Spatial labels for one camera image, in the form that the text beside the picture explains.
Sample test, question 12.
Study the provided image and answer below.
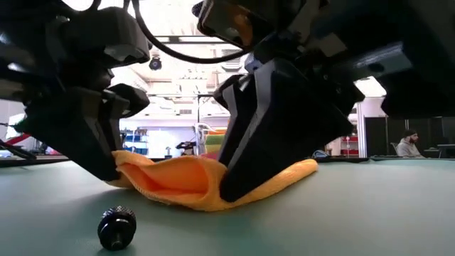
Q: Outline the black ceiling spotlight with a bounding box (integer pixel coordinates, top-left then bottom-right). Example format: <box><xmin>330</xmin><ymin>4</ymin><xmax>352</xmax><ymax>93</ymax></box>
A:
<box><xmin>148</xmin><ymin>55</ymin><xmax>164</xmax><ymax>72</ymax></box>

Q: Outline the blue storage shelving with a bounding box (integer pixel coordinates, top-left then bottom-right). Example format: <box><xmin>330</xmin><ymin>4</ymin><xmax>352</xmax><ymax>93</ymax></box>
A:
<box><xmin>120</xmin><ymin>128</ymin><xmax>150</xmax><ymax>156</ymax></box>

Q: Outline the clear plastic bin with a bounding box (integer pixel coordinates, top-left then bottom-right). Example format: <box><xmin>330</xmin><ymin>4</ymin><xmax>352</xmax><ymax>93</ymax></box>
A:
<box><xmin>193</xmin><ymin>122</ymin><xmax>229</xmax><ymax>161</ymax></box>

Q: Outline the black partition screen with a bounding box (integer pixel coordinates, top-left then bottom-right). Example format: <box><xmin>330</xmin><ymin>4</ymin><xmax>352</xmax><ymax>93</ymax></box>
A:
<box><xmin>364</xmin><ymin>115</ymin><xmax>455</xmax><ymax>159</ymax></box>

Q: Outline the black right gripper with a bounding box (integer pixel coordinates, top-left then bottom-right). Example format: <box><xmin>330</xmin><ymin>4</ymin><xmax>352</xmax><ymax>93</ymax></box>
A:
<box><xmin>218</xmin><ymin>0</ymin><xmax>415</xmax><ymax>203</ymax></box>

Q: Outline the black knurled thumb screw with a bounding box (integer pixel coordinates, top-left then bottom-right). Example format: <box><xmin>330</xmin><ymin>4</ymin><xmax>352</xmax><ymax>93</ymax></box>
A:
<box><xmin>97</xmin><ymin>206</ymin><xmax>138</xmax><ymax>252</ymax></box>

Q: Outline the red object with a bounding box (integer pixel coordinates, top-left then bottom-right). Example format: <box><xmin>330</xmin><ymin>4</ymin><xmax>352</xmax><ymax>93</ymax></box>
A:
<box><xmin>5</xmin><ymin>132</ymin><xmax>33</xmax><ymax>146</ymax></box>

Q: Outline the black background table frame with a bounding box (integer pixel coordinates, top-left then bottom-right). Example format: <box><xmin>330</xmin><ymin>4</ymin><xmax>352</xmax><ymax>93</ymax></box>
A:
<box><xmin>196</xmin><ymin>92</ymin><xmax>223</xmax><ymax>125</ymax></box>

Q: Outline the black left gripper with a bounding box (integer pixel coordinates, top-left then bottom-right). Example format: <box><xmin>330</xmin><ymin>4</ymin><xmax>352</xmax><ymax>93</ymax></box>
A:
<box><xmin>0</xmin><ymin>0</ymin><xmax>151</xmax><ymax>182</ymax></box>

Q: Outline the black camera cable loop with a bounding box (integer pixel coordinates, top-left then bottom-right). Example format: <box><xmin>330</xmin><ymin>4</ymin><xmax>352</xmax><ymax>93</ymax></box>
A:
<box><xmin>130</xmin><ymin>0</ymin><xmax>250</xmax><ymax>65</ymax></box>

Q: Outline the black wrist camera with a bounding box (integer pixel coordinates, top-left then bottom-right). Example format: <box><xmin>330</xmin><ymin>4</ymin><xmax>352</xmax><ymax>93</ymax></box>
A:
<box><xmin>191</xmin><ymin>0</ymin><xmax>310</xmax><ymax>52</ymax></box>
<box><xmin>63</xmin><ymin>6</ymin><xmax>152</xmax><ymax>69</ymax></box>

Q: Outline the person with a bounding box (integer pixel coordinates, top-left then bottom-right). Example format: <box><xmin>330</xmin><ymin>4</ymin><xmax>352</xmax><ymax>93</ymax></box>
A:
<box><xmin>395</xmin><ymin>129</ymin><xmax>426</xmax><ymax>159</ymax></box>

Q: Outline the red parts shelving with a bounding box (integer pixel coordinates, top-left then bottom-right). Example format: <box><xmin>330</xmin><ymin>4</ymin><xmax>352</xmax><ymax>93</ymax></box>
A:
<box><xmin>339</xmin><ymin>134</ymin><xmax>360</xmax><ymax>157</ymax></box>

